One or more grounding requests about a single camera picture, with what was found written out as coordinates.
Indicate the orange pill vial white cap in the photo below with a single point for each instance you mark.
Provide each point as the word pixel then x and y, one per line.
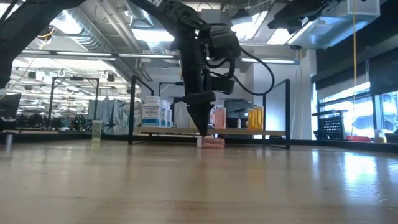
pixel 252 119
pixel 260 119

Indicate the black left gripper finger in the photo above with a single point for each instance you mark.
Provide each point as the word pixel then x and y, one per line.
pixel 202 118

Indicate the black aluminium rig frame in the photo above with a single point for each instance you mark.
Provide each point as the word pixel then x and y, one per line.
pixel 62 137

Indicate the dark computer monitor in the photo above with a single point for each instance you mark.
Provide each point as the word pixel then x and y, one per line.
pixel 9 105

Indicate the white plastic cup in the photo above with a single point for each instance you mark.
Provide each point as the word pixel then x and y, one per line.
pixel 380 136

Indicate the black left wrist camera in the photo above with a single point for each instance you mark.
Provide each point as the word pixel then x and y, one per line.
pixel 222 85

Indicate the pink pill vial white cap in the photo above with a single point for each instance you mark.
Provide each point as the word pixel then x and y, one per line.
pixel 214 143
pixel 220 119

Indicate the black perforated crate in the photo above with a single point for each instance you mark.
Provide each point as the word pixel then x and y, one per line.
pixel 331 126

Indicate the black background robot arm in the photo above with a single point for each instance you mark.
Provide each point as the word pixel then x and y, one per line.
pixel 57 119

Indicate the wooden shelf black metal frame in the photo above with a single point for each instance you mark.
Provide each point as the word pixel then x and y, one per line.
pixel 242 132

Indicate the black yellow ceiling device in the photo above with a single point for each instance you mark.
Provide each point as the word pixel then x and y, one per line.
pixel 48 34

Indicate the light blue tarp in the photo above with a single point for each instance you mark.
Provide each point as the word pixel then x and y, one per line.
pixel 118 115

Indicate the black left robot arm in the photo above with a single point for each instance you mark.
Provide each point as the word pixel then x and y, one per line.
pixel 28 25

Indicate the silver rectangular air duct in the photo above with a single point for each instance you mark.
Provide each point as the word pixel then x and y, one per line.
pixel 311 34

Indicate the long ceiling light bar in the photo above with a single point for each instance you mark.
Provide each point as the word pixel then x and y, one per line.
pixel 84 53

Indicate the black ceiling spotlight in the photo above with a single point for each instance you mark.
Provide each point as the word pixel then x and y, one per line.
pixel 110 77

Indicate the low red object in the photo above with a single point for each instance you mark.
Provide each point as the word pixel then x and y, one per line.
pixel 357 138

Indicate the dark background screen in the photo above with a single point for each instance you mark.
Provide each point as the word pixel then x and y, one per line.
pixel 237 107

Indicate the silver ventilation duct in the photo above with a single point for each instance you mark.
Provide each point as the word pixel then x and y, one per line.
pixel 157 47
pixel 90 40

